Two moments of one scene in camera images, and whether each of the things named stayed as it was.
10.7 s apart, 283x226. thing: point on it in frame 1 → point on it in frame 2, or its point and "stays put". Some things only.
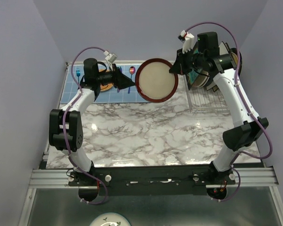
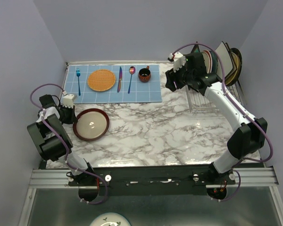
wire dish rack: (208, 101) stays put
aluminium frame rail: (244, 177) stays put
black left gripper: (120, 80) → (71, 118)
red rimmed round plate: (153, 82) → (91, 125)
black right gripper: (178, 67) → (171, 76)
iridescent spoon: (132, 70) stays put
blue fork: (78, 72) stays put
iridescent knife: (120, 69) stays put
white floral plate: (111, 219) stays put
